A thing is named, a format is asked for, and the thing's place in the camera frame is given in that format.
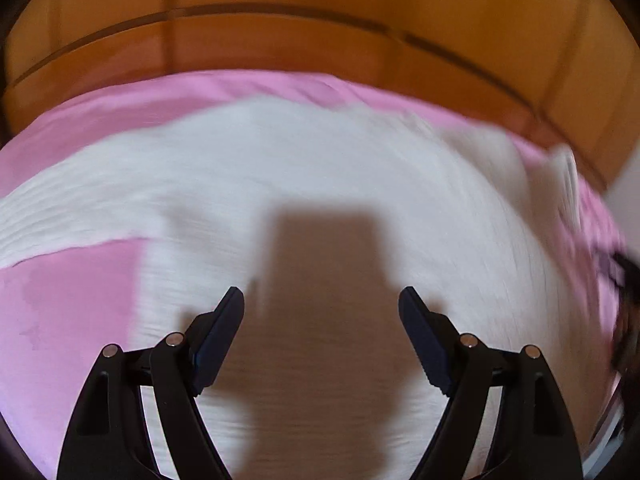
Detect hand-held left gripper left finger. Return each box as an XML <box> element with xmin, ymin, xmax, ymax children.
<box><xmin>56</xmin><ymin>286</ymin><xmax>246</xmax><ymax>480</ymax></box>

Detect white knitted sweater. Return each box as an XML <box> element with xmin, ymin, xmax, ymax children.
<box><xmin>0</xmin><ymin>94</ymin><xmax>621</xmax><ymax>480</ymax></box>

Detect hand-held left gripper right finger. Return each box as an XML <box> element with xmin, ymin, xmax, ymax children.
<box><xmin>398</xmin><ymin>286</ymin><xmax>585</xmax><ymax>480</ymax></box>

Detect wooden panelled headboard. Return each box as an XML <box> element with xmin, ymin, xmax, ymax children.
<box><xmin>0</xmin><ymin>0</ymin><xmax>640</xmax><ymax>196</ymax></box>

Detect pink bed sheet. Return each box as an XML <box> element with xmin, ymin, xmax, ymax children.
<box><xmin>0</xmin><ymin>70</ymin><xmax>632</xmax><ymax>480</ymax></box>

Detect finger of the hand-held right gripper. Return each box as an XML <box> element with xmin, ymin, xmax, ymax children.
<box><xmin>607</xmin><ymin>251</ymin><xmax>640</xmax><ymax>293</ymax></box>

